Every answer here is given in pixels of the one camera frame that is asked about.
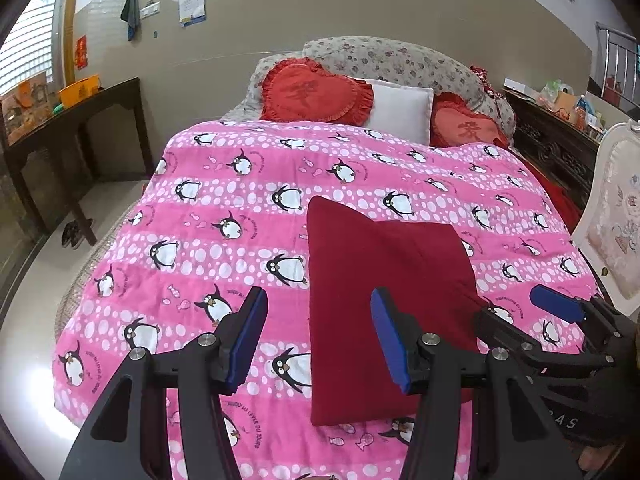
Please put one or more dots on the dark hanging cloth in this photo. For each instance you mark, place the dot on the dark hanging cloth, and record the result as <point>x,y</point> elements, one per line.
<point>131,10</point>

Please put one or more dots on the metal stair railing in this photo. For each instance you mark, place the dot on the metal stair railing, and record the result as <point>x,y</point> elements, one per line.
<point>617,60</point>

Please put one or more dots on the dark carved wooden sideboard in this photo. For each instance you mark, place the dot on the dark carved wooden sideboard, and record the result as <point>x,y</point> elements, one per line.
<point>550,145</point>

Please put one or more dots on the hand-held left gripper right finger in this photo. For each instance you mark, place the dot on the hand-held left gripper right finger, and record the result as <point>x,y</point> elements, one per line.
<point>387,335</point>

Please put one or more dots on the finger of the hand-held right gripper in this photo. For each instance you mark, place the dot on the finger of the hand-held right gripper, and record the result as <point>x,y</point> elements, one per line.
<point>505,327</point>
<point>555,302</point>

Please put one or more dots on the white wall socket strip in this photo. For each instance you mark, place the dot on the white wall socket strip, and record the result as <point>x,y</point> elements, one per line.
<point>150,10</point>

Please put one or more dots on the dark shoe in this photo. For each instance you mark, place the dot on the dark shoe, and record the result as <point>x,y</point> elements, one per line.
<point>70,234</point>
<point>85,232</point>

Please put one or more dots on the white floral upholstered chair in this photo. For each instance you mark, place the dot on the white floral upholstered chair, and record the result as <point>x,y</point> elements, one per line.
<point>615,210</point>

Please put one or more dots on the pink penguin print blanket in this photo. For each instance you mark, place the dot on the pink penguin print blanket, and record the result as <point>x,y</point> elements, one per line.
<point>200,230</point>

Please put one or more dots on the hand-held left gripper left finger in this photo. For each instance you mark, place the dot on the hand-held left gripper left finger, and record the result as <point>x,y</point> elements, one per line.
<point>250,330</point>

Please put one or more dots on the window blinds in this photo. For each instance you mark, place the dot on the window blinds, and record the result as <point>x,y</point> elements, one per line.
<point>30,45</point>

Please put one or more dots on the flat white box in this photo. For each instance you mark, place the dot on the flat white box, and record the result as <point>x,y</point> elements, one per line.
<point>522,86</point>

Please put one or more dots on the orange bottle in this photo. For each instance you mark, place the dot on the orange bottle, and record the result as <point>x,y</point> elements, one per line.
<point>581,112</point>

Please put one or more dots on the orange plastic basin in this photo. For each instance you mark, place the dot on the orange plastic basin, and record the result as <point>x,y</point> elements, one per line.
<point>79,92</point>

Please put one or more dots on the dark wooden side table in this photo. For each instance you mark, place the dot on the dark wooden side table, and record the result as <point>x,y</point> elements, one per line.
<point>105,102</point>

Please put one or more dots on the large red heart pillow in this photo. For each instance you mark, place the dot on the large red heart pillow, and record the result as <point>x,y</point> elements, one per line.
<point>310,90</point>

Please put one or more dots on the dark red garment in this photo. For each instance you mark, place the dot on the dark red garment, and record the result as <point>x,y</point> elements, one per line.
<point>360,285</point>

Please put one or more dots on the red wall decoration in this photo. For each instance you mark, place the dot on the red wall decoration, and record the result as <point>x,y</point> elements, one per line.
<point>81,52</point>

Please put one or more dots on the small green object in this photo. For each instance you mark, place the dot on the small green object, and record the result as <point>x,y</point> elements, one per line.
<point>57,109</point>

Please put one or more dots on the red bed sheet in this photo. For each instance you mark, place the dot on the red bed sheet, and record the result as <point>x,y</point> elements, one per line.
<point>557,200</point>

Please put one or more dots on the white pillow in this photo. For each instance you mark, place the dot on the white pillow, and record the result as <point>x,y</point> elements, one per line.
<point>402,110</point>

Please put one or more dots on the clear plastic bag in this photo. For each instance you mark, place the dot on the clear plastic bag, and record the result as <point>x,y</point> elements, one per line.
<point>555,92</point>

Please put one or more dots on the grey floral headboard cushion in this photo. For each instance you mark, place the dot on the grey floral headboard cushion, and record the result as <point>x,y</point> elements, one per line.
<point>390,60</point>

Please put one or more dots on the printed cardboard box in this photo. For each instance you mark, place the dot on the printed cardboard box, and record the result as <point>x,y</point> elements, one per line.
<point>25,110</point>

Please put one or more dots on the small red heart pillow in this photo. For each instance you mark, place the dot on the small red heart pillow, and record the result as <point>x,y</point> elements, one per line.
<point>465,127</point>

